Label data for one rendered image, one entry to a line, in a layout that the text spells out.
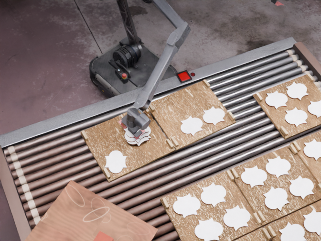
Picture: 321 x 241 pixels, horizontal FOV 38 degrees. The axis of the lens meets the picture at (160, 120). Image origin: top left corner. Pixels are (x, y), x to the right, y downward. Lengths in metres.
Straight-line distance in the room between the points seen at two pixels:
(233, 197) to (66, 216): 0.87
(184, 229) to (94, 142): 0.68
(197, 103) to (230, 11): 2.15
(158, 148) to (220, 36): 2.16
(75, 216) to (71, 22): 2.60
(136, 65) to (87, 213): 1.80
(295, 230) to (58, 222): 1.18
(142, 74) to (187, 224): 1.69
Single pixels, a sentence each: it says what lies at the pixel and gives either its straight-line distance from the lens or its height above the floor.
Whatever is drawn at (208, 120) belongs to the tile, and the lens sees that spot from 2.73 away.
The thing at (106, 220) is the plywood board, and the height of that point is 1.04.
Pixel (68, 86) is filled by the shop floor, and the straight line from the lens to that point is 4.05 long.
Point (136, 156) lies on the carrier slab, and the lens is 2.57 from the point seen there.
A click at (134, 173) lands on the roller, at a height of 0.92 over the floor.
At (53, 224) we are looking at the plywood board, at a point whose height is 1.04.
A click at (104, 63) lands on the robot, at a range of 3.87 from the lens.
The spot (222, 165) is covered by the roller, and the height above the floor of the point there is 0.92.
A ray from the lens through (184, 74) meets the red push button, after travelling 2.94.
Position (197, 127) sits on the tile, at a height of 0.95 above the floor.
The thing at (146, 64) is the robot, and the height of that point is 0.26.
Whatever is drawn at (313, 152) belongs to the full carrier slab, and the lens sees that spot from 2.79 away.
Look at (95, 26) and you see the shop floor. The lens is 4.51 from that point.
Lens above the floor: 3.16
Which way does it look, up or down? 55 degrees down
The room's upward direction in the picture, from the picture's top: 8 degrees clockwise
